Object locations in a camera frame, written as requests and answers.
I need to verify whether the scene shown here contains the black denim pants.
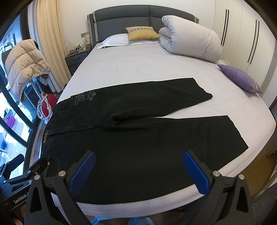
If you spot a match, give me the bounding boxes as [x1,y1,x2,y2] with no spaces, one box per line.
[41,78,248,204]

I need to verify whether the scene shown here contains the bed with white sheet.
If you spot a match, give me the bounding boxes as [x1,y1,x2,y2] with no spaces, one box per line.
[49,34,277,219]

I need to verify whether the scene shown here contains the perforated grey chair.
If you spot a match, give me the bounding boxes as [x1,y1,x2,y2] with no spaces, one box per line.
[22,78,52,120]

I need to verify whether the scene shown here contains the purple cushion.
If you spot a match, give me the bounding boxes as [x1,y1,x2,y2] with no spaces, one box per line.
[217,64,262,94]

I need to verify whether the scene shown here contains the dark grey nightstand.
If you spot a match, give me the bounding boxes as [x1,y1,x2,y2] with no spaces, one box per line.
[65,47,92,76]

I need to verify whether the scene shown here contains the beige puffer jacket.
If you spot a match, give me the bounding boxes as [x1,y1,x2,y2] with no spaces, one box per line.
[5,39,51,102]

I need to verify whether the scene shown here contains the items on nightstand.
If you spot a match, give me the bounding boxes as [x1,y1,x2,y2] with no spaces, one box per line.
[63,41,91,55]

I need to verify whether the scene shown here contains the folded white duvet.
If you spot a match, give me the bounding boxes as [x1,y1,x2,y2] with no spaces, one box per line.
[159,15,222,63]

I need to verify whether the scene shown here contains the white bed pillow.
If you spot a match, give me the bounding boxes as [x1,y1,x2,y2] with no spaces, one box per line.
[97,33,130,49]

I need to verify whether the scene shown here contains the cream curtain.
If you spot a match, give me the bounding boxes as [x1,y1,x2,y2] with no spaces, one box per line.
[36,1,71,89]

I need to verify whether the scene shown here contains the dark grey padded headboard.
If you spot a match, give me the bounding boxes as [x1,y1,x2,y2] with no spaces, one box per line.
[87,5,199,47]

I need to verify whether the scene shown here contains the yellow decorative pillow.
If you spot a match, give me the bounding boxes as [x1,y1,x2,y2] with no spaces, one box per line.
[125,26,160,41]

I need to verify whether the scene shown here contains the red bag with rope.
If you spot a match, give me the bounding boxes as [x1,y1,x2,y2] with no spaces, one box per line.
[37,92,57,120]

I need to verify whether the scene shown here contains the white wardrobe with black handles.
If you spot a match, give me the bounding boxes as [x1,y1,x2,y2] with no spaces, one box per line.
[213,0,277,109]

